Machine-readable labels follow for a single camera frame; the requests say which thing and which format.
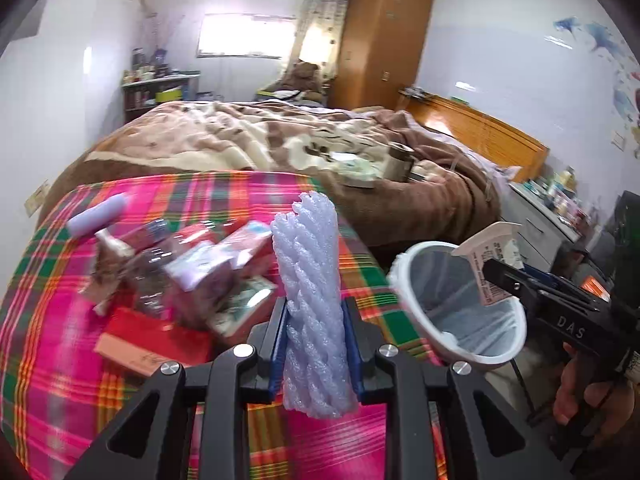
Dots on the grey drawer dresser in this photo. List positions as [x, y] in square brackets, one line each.
[540, 225]

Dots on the lilac foam piece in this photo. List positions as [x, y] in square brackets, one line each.
[97, 215]

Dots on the flat red box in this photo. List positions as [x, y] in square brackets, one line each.
[160, 332]

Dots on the window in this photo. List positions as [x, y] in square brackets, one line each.
[245, 35]

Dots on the brown thermos mug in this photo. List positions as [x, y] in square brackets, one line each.
[400, 162]

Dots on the white pack on bed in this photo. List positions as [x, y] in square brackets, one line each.
[357, 170]

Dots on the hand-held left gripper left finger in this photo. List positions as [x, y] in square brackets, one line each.
[277, 342]

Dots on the colourful wall decal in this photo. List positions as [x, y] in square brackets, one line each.
[600, 40]

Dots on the patterned curtain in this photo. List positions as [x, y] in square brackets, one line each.
[320, 10]

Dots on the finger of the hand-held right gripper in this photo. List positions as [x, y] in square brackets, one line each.
[505, 276]
[550, 280]

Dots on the clear plastic bottle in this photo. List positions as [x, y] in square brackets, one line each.
[150, 275]

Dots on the brown bed blanket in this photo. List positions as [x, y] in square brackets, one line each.
[200, 140]

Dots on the wooden wardrobe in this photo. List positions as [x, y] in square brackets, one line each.
[380, 40]

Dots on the wooden headboard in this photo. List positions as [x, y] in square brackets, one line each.
[490, 132]

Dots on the dried branches in vase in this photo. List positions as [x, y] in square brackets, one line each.
[157, 35]

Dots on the dark grey chair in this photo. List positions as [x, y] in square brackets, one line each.
[585, 255]

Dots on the pink plaid cloth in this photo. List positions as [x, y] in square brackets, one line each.
[50, 360]

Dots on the person's right hand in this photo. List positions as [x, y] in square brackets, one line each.
[570, 400]

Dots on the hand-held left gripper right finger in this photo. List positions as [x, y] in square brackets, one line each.
[352, 345]

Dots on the small metal tin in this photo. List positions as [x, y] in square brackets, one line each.
[422, 176]

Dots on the white and purple carton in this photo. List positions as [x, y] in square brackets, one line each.
[197, 265]

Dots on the green and white packet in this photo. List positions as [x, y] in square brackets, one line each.
[245, 302]

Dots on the orange box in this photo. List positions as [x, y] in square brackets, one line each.
[596, 287]

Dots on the group of bottles on dresser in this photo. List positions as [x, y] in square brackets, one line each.
[560, 195]

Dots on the low shelf unit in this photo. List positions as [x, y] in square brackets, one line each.
[160, 92]

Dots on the brown teddy bear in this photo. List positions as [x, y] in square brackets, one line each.
[302, 80]

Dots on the white wall socket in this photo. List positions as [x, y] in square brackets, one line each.
[620, 141]

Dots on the white waste bin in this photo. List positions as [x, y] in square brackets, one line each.
[450, 305]

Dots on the brown crumpled wrapper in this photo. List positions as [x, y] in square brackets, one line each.
[107, 270]

